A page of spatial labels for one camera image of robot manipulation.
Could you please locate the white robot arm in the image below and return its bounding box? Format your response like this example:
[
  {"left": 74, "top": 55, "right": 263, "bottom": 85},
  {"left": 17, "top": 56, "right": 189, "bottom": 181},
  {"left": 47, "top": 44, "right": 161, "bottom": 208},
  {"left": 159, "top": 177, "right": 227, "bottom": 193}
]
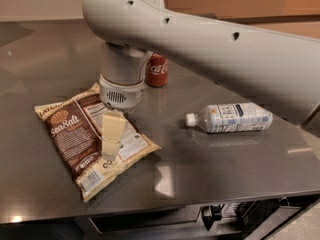
[{"left": 82, "top": 0, "right": 320, "bottom": 136}]

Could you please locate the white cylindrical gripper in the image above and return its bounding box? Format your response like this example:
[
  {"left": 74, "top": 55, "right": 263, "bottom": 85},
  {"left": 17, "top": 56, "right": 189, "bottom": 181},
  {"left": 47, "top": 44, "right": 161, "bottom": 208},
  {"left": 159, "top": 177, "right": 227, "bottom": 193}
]
[{"left": 99, "top": 42, "right": 152, "bottom": 160}]

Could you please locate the black equipment under table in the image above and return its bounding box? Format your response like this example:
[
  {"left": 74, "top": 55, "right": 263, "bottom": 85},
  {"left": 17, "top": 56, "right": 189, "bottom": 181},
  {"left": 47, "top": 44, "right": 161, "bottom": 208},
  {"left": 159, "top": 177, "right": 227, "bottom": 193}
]
[{"left": 201, "top": 197, "right": 302, "bottom": 237}]

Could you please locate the red coca-cola can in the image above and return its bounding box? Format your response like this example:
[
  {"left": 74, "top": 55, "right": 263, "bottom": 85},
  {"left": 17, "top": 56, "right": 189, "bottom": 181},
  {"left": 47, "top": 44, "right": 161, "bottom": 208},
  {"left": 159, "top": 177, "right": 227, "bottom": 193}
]
[{"left": 146, "top": 53, "right": 168, "bottom": 87}]

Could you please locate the clear plastic bottle blue label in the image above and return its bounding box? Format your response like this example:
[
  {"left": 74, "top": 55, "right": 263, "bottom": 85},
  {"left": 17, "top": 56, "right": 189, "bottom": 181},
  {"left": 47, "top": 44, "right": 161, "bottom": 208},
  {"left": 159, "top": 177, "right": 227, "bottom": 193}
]
[{"left": 185, "top": 103, "right": 273, "bottom": 133}]

